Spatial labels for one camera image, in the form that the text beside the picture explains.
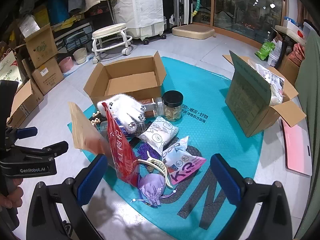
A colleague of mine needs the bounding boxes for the purple drawstring pouch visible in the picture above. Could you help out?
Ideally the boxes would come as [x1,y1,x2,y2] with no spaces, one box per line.
[132,174,177,208]

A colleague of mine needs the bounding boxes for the white storage box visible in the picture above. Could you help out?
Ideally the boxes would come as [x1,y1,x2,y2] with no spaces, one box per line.
[284,16,312,45]

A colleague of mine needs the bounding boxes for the white plush cat glove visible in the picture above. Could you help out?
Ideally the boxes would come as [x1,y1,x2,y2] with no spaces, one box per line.
[97,94,148,135]

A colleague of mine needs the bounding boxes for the pink plastic bowl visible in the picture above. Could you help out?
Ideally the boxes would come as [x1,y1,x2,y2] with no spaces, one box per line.
[57,56,73,74]

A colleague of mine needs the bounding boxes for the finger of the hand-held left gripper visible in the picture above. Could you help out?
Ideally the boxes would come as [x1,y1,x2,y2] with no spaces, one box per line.
[10,141,69,162]
[5,127,38,143]

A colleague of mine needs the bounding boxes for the cream hair claw clip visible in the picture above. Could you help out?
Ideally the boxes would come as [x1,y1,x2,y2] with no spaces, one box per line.
[137,151,177,189]

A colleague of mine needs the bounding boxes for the green plastic bag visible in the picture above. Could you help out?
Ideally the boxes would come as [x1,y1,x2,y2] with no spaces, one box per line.
[255,41,275,61]

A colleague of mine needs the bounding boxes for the black print cardboard box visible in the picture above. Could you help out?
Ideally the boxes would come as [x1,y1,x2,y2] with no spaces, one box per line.
[31,57,65,95]

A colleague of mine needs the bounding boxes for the white covered cart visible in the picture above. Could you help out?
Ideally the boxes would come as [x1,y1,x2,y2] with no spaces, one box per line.
[114,0,165,43]

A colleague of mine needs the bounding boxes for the black suitcases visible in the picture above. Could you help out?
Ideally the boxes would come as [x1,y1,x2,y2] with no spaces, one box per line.
[161,0,194,29]

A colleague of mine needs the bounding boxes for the clear jar blue label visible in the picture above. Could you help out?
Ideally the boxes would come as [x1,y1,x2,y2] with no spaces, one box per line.
[97,120,147,139]

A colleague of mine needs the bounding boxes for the black lid snack jar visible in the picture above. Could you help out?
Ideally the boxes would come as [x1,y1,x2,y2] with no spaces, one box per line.
[162,90,184,122]

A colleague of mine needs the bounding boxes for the brown paper bag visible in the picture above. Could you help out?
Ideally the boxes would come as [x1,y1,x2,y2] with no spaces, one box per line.
[68,102,112,159]

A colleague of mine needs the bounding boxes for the person's left hand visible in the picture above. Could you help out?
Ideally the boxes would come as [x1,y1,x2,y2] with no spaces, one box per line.
[0,177,24,208]

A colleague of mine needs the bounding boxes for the pink flat board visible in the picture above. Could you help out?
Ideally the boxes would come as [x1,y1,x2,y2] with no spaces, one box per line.
[280,119,313,177]

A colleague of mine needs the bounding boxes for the white wheeled stool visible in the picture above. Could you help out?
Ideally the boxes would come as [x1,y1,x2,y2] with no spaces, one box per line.
[91,23,133,64]

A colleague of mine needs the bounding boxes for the white pink snack packet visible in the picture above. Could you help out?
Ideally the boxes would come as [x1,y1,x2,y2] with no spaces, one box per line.
[162,135,207,186]

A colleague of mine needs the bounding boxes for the teal floor mat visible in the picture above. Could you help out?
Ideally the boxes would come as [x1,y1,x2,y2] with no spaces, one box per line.
[67,56,264,230]

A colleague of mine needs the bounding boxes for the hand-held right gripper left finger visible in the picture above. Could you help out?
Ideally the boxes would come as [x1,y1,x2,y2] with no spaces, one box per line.
[26,154,108,240]

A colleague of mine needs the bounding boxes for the red packaging bags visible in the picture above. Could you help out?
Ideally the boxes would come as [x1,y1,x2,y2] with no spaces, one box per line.
[287,44,305,60]

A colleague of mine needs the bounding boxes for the black shelf rack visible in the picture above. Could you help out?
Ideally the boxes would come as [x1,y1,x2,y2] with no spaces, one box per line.
[50,15,95,55]

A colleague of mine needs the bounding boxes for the white plastic bag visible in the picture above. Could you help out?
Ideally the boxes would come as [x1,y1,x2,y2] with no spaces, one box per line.
[267,40,283,67]

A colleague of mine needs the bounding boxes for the beige plastic bowl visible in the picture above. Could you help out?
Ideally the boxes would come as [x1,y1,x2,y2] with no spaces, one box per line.
[72,47,88,64]

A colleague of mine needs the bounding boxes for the purple tassel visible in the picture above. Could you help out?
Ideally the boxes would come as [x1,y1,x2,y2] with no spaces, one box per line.
[136,142,160,159]

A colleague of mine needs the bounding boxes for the clear jar brown label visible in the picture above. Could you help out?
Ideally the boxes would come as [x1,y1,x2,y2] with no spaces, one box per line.
[139,97,165,119]

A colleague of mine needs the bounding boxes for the white printed bags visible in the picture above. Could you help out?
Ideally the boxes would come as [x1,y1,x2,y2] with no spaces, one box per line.
[255,64,285,105]

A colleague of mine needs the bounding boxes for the green cloth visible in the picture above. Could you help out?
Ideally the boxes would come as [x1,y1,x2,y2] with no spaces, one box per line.
[295,30,320,240]

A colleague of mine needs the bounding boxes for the green logo cardboard box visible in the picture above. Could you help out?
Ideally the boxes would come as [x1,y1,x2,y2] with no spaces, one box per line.
[24,24,59,68]

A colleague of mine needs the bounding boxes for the white patterned snack packet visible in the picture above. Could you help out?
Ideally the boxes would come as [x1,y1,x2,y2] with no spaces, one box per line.
[138,116,179,157]

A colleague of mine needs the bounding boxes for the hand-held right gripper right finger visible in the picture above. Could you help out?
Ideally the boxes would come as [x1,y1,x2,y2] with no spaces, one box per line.
[210,154,293,240]

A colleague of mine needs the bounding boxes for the black chair beige seat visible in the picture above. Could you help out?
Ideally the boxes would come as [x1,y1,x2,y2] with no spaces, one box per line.
[274,25,307,68]

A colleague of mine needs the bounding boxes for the small brown cardboard box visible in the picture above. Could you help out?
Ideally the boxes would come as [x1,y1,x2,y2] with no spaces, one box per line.
[277,52,300,85]

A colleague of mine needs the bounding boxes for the green printed cardboard box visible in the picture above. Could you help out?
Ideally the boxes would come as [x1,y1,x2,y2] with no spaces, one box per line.
[224,50,307,138]

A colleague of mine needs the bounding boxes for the red snack packet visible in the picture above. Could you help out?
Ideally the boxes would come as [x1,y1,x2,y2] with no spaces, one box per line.
[102,102,140,187]

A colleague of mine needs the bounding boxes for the open plain cardboard box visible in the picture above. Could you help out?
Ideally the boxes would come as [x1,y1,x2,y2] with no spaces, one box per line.
[6,79,42,128]

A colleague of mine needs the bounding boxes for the beige tray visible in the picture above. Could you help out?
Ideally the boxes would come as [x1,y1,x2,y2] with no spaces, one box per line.
[172,24,216,40]

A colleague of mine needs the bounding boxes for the yellow cloth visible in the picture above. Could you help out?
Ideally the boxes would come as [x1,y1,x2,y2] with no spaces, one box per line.
[54,15,83,29]

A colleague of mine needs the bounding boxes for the colourful hula hoop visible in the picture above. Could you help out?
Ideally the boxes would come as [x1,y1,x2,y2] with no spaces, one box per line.
[187,0,202,18]

